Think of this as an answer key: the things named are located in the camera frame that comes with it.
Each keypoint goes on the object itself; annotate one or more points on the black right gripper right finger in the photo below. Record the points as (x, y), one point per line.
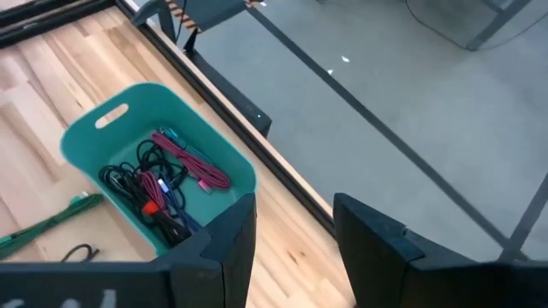
(372, 256)

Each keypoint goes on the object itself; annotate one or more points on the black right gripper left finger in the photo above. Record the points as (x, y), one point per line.
(235, 248)

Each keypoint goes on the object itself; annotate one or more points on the teal plastic bin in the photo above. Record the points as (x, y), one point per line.
(141, 98)

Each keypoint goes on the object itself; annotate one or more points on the black base beam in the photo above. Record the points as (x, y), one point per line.
(231, 94)

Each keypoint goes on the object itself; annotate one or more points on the grey metal table leg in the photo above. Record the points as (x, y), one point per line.
(492, 30)

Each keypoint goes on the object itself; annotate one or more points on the black aluminium table frame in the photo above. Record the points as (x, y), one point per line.
(297, 188)

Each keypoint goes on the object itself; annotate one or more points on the grey upright post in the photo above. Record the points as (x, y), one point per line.
(154, 17)

